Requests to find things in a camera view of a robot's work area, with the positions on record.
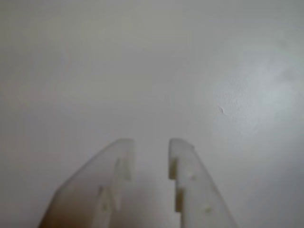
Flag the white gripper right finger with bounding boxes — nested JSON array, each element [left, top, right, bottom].
[[168, 137, 238, 228]]

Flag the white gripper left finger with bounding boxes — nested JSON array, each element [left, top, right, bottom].
[[38, 138, 135, 228]]

